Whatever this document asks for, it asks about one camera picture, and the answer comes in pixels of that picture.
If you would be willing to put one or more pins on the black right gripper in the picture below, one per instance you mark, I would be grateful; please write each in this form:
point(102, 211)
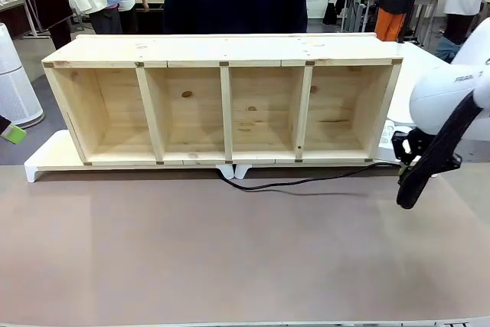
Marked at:
point(409, 145)

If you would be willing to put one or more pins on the white Franka right arm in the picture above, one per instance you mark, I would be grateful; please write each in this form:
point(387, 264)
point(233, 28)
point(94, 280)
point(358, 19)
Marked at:
point(448, 86)

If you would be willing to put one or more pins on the white power strip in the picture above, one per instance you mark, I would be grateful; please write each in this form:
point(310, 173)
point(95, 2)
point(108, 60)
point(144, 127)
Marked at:
point(386, 139)

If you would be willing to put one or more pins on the white cylindrical air purifier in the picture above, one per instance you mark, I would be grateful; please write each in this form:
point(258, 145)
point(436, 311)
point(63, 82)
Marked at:
point(15, 86)

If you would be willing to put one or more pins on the light wooden desk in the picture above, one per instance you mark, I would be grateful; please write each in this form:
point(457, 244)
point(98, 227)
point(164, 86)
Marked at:
point(17, 9)

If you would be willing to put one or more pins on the grey metal desk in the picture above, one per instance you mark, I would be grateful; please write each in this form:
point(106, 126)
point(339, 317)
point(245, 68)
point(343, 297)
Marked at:
point(358, 5)

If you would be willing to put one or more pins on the black hanging bag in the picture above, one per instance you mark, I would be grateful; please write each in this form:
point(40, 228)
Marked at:
point(331, 9)

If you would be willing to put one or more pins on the pine wood four-compartment shelf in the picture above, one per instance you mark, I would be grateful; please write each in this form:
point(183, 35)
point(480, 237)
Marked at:
point(226, 108)

